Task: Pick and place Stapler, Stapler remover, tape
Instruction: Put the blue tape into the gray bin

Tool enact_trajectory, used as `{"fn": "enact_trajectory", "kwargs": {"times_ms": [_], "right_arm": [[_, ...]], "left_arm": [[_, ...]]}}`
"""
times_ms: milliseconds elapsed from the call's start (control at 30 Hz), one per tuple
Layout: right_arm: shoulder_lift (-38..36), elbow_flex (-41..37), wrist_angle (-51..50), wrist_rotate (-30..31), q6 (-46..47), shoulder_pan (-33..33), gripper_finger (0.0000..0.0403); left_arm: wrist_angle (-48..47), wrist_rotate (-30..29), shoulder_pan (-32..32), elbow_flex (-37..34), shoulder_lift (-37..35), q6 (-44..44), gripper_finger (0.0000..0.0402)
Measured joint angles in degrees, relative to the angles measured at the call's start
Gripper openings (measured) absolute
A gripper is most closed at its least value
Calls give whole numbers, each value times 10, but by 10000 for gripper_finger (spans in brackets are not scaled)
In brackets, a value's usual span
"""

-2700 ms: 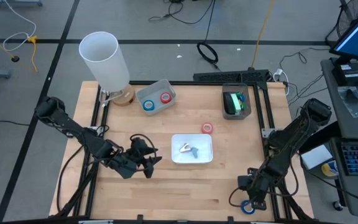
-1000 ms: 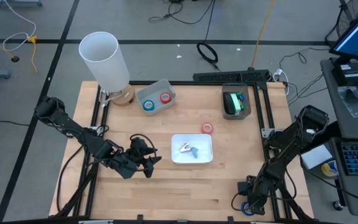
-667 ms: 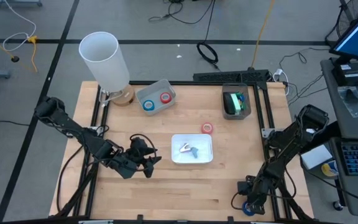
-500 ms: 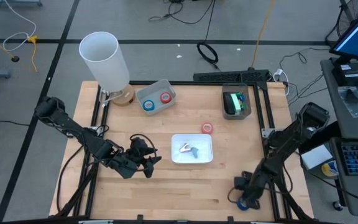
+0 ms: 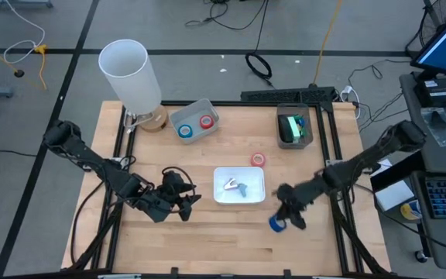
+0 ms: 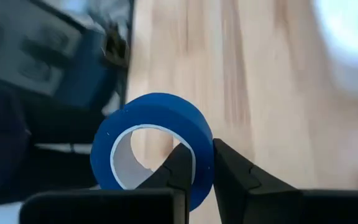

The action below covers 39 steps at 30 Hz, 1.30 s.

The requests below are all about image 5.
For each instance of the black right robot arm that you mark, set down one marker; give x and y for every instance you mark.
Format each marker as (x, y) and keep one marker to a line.
(362, 162)

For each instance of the grey equipment cart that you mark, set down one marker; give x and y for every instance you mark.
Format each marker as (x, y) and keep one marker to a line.
(443, 162)

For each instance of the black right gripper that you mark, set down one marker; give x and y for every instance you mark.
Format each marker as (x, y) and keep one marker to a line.
(294, 193)

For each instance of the light grey plastic bin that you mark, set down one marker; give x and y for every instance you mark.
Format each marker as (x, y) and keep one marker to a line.
(176, 116)

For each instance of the pink-red tape roll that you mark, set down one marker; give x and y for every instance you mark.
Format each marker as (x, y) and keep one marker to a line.
(252, 160)

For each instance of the light blue tape roll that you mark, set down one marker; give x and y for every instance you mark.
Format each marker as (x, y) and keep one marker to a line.
(179, 131)

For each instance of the mint green stapler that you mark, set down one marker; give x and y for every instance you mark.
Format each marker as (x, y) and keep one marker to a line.
(294, 130)

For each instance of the white plastic bin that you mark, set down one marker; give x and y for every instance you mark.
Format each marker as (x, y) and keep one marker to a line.
(254, 174)

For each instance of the clear plastic bag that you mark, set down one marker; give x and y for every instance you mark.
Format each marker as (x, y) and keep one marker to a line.
(440, 126)

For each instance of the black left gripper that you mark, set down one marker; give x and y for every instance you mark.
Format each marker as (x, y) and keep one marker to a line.
(172, 190)

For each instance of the black caster wheel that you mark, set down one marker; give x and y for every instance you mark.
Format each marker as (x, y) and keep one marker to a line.
(420, 256)

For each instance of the red tape roll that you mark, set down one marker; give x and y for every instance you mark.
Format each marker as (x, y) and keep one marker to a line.
(202, 122)

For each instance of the black stapler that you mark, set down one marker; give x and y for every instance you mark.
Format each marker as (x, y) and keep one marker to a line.
(284, 128)

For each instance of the black aluminium table frame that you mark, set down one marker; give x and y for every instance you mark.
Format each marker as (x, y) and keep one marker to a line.
(238, 103)

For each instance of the dark blue tape roll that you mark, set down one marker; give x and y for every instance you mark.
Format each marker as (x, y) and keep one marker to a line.
(272, 227)

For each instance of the black floor fan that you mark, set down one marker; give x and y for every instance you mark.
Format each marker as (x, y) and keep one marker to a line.
(432, 27)

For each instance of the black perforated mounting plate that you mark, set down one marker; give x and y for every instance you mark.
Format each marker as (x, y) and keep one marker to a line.
(285, 95)

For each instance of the black mini computer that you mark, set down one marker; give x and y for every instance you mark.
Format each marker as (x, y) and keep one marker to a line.
(436, 93)

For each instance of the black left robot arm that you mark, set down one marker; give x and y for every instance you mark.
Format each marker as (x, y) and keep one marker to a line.
(103, 170)

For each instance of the white cardboard box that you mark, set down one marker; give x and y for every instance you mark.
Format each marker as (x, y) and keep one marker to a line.
(393, 193)

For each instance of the white power adapter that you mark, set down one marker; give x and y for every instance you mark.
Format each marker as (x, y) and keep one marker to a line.
(347, 92)

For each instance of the dark translucent plastic bin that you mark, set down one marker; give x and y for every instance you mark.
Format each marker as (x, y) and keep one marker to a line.
(309, 110)

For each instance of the light blue staple remover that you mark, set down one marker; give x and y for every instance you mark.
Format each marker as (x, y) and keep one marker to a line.
(242, 189)

